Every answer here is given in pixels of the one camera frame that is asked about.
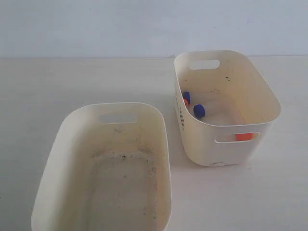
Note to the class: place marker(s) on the orange-capped tube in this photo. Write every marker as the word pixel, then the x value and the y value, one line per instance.
pixel 239 120
pixel 186 102

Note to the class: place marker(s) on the blue-capped tube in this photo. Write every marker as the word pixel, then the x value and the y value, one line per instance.
pixel 212 114
pixel 198 97

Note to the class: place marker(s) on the large cream plastic bin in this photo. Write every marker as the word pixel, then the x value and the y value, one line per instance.
pixel 108 170

